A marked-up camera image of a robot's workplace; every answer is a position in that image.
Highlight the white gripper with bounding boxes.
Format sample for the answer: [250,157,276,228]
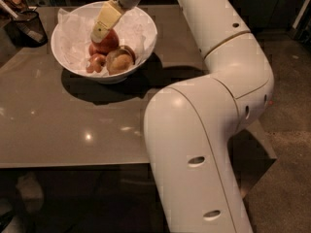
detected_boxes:
[90,0,141,43]

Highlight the white cloth under table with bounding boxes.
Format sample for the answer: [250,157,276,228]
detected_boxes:
[16,172,45,214]

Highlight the white shoe on floor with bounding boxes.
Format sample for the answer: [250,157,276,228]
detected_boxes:
[0,198,32,233]

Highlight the small red apple front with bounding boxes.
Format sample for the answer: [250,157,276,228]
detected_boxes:
[86,53,106,73]

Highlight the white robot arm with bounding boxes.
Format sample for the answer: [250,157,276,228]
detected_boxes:
[144,0,274,233]

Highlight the small red apple behind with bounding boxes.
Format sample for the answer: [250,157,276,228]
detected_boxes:
[88,44,97,56]

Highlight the white bowl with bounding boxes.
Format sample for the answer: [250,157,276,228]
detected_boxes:
[51,0,158,84]

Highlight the black mesh basket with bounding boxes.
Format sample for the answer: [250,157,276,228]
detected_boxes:
[5,11,48,48]

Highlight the small red apple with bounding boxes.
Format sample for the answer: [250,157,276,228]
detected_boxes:
[86,53,106,73]
[88,44,97,56]

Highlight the white crumpled paper liner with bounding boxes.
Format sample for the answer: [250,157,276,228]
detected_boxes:
[57,3,154,77]

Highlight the yellow-red apple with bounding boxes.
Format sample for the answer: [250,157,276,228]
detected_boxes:
[106,46,136,75]

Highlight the large red apple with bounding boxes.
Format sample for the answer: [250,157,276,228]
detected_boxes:
[92,29,120,54]

